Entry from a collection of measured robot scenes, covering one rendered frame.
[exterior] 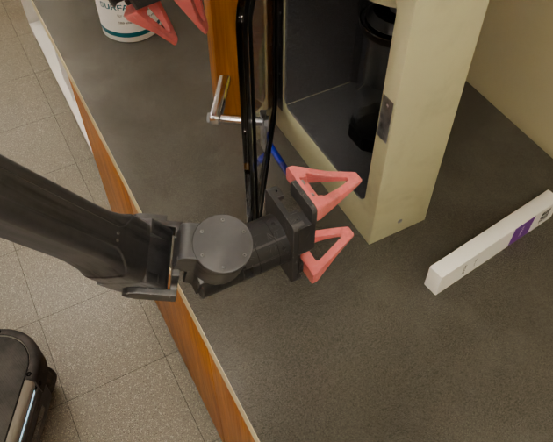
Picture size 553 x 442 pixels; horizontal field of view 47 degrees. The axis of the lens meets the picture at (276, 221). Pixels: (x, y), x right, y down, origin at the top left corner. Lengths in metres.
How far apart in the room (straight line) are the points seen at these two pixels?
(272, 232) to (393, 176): 0.30
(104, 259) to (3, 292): 1.68
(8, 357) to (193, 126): 0.90
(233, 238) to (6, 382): 1.28
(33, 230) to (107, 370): 1.51
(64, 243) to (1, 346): 1.33
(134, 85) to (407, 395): 0.80
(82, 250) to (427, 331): 0.56
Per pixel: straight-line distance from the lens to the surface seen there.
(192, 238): 0.59
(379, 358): 0.93
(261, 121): 0.83
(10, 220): 0.50
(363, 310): 0.96
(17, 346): 1.85
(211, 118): 0.83
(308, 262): 0.74
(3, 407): 1.78
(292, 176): 0.67
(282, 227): 0.68
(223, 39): 1.10
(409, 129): 0.87
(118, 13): 1.40
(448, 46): 0.81
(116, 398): 1.97
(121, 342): 2.05
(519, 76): 1.30
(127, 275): 0.61
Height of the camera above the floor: 1.77
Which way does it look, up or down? 52 degrees down
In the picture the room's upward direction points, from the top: straight up
